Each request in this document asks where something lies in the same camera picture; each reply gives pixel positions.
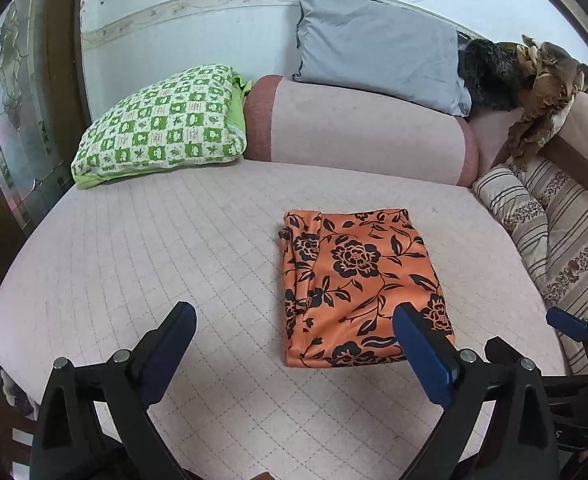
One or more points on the pink quilted mat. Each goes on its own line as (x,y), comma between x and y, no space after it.
(173,240)

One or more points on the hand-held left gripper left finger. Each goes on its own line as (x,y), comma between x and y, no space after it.
(173,345)

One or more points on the grey pillow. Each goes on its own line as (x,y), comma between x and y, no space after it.
(379,45)

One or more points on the dark wooden furniture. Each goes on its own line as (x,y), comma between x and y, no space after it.
(3,425)

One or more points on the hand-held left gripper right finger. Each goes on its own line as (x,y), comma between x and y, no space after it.
(421,355)

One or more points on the large striped floral cushion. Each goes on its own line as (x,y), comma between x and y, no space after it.
(584,240)

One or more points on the orange floral blouse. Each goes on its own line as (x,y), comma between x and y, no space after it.
(354,280)

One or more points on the brown ruffled cloth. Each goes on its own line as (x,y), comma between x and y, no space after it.
(549,105)

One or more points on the green checked pillow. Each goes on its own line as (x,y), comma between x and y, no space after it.
(163,125)

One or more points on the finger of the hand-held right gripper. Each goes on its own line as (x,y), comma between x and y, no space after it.
(566,322)
(499,350)

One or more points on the pink bolster cushion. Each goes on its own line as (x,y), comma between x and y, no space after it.
(364,130)

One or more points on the stained glass wooden door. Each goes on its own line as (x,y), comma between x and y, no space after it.
(13,110)

